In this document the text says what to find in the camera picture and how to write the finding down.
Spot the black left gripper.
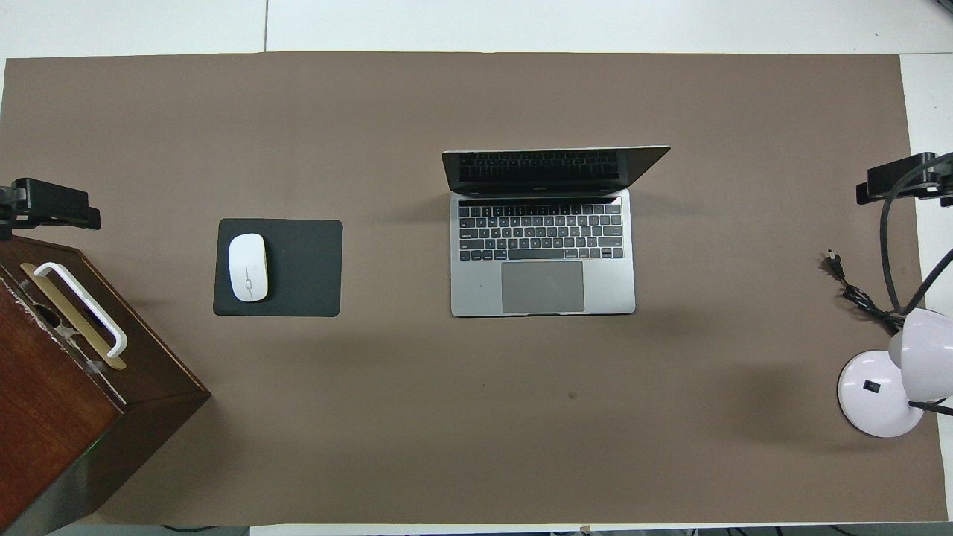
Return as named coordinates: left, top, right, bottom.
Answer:
left=0, top=178, right=102, bottom=230

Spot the brown table mat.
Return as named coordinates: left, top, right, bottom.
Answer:
left=0, top=51, right=948, bottom=526

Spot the brass handle backplate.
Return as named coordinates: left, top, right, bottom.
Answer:
left=20, top=262, right=127, bottom=371

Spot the white box handle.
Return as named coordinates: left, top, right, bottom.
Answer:
left=33, top=262, right=128, bottom=360

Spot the white desk lamp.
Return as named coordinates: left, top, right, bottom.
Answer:
left=838, top=307, right=953, bottom=438

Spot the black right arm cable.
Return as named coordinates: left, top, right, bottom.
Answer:
left=880, top=153, right=953, bottom=315

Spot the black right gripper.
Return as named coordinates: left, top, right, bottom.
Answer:
left=855, top=152, right=953, bottom=208

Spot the black lamp power cable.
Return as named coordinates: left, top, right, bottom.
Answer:
left=821, top=251, right=905, bottom=334

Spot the black mouse pad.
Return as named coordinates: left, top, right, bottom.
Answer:
left=213, top=218, right=344, bottom=318

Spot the silver Apple laptop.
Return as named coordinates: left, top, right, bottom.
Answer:
left=442, top=145, right=672, bottom=319

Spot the white computer mouse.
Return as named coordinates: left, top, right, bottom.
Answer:
left=228, top=233, right=269, bottom=302

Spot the dark brown wooden box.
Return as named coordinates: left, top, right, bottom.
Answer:
left=0, top=234, right=212, bottom=536

